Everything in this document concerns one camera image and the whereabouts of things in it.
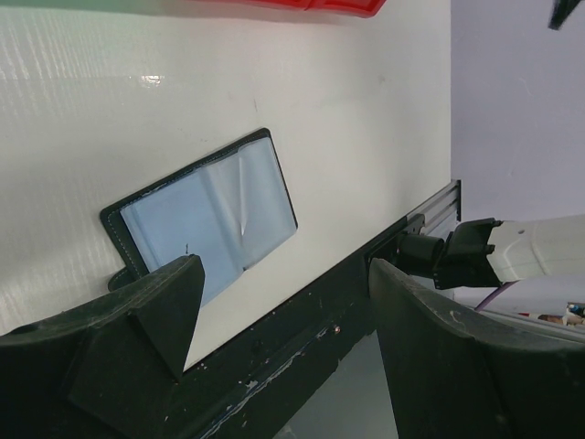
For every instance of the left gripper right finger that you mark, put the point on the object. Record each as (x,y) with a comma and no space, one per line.
(454,373)

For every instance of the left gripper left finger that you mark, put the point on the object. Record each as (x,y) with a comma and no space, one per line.
(105,369)

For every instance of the black leather card holder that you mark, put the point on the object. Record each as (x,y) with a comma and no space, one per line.
(231,208)

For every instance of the red plastic bin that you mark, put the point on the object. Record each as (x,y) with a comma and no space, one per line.
(275,4)
(361,8)

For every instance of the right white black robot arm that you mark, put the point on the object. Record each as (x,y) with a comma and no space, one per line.
(491,253)

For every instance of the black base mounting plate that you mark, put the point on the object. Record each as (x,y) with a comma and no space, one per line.
(251,386)

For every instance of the aluminium table frame rail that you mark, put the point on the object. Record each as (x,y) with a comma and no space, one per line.
(437,215)

